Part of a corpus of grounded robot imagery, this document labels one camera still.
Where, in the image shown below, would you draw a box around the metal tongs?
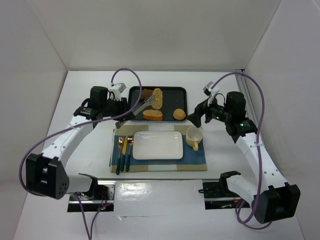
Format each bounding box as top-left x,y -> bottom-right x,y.
115,95 -> 156,129

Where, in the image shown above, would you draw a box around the long bread slice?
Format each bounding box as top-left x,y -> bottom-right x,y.
152,88 -> 163,110

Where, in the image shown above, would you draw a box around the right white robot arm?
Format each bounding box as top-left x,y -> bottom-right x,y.
187,91 -> 301,224

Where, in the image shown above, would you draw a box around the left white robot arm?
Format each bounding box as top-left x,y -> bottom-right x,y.
25,83 -> 129,200

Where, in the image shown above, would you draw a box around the orange crust bread slice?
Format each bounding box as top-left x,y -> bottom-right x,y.
142,109 -> 163,121

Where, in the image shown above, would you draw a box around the dark brown bread piece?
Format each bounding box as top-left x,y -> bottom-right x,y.
140,89 -> 153,101

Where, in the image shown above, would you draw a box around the yellow mug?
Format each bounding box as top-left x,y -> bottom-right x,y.
185,126 -> 204,151

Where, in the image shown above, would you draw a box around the round bun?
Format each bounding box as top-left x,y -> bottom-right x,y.
173,108 -> 186,121

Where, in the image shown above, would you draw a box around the black baking tray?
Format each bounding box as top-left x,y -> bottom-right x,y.
127,86 -> 188,123

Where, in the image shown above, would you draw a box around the white rectangular plate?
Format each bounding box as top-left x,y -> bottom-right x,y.
132,131 -> 183,161

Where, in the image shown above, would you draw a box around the blue beige placemat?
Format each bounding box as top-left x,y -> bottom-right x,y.
109,125 -> 207,173

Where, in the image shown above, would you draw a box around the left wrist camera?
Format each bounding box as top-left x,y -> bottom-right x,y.
109,83 -> 127,101

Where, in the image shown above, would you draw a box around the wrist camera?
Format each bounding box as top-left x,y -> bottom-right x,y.
109,83 -> 127,101
203,81 -> 220,106

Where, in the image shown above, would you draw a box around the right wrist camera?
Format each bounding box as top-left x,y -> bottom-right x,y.
203,81 -> 220,106

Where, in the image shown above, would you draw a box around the gold fork green handle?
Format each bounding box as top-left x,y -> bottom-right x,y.
115,137 -> 125,175

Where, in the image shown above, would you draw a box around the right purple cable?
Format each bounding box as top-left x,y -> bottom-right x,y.
211,71 -> 274,230

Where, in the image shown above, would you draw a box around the gold knife green handle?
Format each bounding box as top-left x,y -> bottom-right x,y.
120,136 -> 128,172

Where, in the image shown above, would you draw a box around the aluminium rail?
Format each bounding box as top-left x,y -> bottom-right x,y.
235,74 -> 258,126

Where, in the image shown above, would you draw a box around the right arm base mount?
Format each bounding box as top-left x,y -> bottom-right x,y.
198,181 -> 242,210

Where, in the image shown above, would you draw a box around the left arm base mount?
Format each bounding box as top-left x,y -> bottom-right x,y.
77,180 -> 116,213

